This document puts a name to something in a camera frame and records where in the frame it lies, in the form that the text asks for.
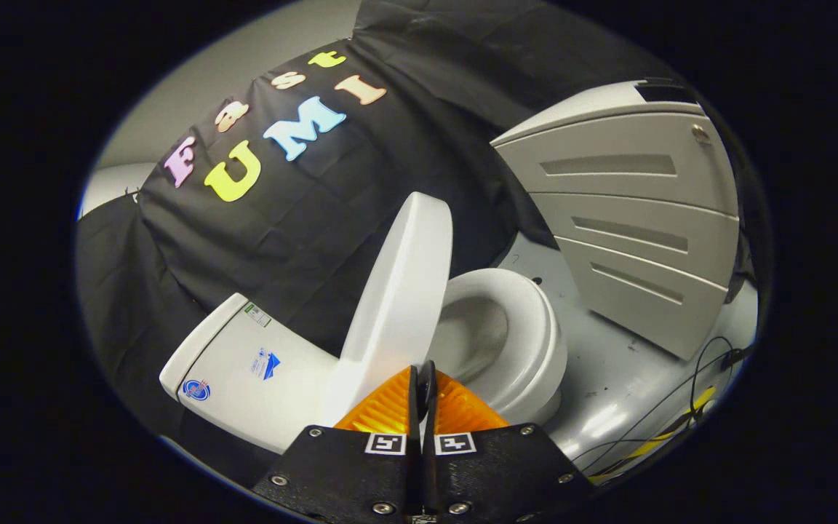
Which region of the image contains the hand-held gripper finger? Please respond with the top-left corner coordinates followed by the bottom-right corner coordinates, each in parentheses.
top-left (419, 360), bottom-right (598, 522)
top-left (252, 362), bottom-right (423, 522)

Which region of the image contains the white toilet lid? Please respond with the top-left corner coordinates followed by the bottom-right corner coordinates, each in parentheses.
top-left (317, 191), bottom-right (455, 430)

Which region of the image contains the white toilet seat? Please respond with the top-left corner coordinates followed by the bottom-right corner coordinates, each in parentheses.
top-left (439, 268), bottom-right (559, 408)

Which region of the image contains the white ceramic toilet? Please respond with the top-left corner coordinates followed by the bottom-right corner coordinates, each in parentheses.
top-left (159, 268), bottom-right (569, 456)

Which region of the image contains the black backdrop cloth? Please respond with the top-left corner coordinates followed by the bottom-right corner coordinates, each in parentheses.
top-left (76, 0), bottom-right (754, 488)

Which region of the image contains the white drawer cabinet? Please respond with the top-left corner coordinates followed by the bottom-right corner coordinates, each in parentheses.
top-left (490, 79), bottom-right (741, 362)

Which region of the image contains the yellow cable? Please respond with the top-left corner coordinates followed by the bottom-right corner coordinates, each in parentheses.
top-left (590, 386), bottom-right (717, 485)

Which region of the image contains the black cable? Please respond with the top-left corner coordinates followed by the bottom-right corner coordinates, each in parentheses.
top-left (572, 336), bottom-right (751, 474)

